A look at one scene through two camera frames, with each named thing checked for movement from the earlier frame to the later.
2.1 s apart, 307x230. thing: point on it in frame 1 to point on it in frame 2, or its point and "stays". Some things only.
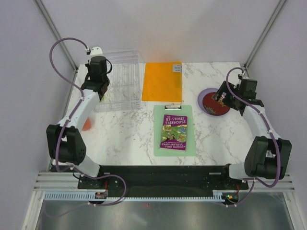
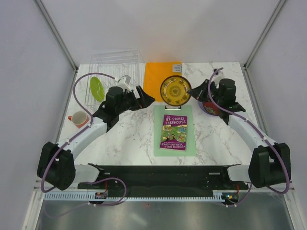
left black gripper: [88, 65] to [144, 101]
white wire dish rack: [123, 92] stays
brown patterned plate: [102, 91] to [174, 89]
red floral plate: [212, 106] stays
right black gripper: [223, 88] to [199, 92]
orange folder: [162, 82] stays
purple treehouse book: [174, 132] stays
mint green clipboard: [159, 112] stays
